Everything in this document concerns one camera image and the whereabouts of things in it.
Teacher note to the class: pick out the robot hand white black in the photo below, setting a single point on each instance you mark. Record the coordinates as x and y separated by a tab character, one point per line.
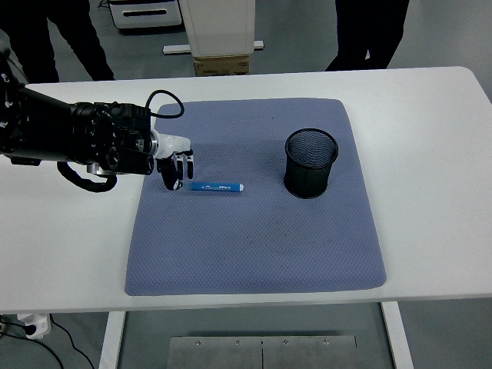
173	145

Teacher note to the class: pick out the blue marker pen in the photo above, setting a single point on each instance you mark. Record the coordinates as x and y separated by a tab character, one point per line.
219	187

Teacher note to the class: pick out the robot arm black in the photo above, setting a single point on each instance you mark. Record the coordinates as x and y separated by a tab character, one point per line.
38	127

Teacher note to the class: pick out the black mesh pen holder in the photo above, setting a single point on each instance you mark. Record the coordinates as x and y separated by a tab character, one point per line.
307	180

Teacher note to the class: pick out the brown cardboard box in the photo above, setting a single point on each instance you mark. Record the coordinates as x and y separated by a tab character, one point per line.
221	66

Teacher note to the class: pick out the white stand base bar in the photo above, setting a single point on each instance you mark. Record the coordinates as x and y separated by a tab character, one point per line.
177	49

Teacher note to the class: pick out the blue-grey textured mat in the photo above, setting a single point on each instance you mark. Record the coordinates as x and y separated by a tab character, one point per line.
250	238

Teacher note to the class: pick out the white cabinet with dark slot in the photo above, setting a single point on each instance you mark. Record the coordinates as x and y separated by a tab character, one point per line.
153	22

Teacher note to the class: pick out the white upright stand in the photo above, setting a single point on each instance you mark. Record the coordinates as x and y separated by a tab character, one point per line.
219	27

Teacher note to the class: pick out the person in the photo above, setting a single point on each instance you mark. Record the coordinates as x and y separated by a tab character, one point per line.
30	38
365	30

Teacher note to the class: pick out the white table leg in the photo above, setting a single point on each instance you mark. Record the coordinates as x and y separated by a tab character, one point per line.
111	338
396	338

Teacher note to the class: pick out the white power strip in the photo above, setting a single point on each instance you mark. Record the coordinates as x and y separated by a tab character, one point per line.
36	326

